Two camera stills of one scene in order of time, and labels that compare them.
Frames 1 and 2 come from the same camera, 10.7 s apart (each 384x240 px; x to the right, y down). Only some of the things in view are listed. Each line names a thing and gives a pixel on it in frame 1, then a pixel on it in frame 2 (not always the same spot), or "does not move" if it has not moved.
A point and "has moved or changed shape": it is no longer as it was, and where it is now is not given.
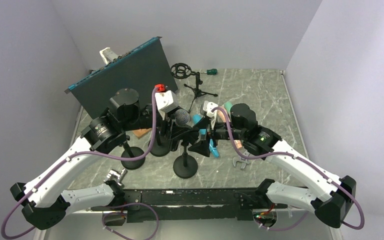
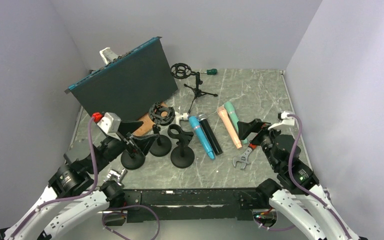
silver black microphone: x=182 y=117 has moved or changed shape
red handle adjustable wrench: x=244 y=161 does not move
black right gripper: x=201 y=147 → x=245 y=128
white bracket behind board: x=107 y=55 does not move
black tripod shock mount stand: x=182 y=71 does not move
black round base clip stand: x=132 y=152 does not move
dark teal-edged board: x=139 y=70 does not move
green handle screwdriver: x=213 y=71 does not move
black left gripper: x=166 y=127 → x=145 y=143
